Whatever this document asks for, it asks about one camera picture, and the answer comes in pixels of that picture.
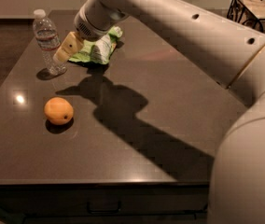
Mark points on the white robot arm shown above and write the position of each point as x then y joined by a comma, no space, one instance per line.
231,54

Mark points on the dark drawer handle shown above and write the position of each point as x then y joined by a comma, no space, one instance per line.
103,208

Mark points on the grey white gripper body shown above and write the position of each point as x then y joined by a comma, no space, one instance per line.
88,28

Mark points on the clear plastic water bottle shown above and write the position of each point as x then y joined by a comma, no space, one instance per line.
48,40

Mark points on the black wire basket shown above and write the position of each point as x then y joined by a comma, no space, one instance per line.
250,13

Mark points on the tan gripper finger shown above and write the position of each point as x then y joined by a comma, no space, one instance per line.
71,45

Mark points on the green chip bag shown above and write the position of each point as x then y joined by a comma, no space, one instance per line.
99,51

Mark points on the orange fruit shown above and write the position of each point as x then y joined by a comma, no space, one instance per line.
58,111

